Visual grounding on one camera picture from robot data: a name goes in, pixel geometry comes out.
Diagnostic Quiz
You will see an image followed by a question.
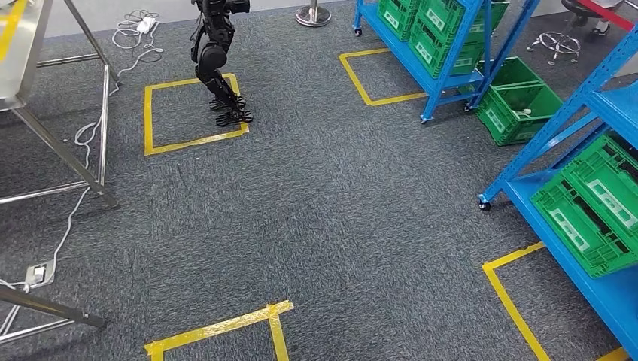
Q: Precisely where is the blue metal shelf rack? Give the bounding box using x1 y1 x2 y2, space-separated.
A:
478 22 638 359
352 0 542 124

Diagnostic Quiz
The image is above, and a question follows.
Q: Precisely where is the yellow floor tape line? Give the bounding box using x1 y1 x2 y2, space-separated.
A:
339 47 429 107

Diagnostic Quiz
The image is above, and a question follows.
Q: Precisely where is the black bystander humanoid robot body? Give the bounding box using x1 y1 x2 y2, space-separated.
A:
189 0 254 127

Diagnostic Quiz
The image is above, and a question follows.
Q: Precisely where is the black round stool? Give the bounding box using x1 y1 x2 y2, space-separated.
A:
527 0 602 65

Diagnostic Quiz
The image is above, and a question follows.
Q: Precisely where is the metal floor socket box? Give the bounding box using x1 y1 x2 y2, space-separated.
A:
25 260 56 289

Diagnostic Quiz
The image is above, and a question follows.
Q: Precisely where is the person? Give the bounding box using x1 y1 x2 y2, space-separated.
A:
590 0 624 37

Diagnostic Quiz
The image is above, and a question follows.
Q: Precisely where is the chrome barrier stanchion post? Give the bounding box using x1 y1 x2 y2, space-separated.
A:
295 0 333 27

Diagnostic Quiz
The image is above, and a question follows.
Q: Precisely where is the tangled white cable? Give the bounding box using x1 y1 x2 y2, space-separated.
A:
110 8 166 96

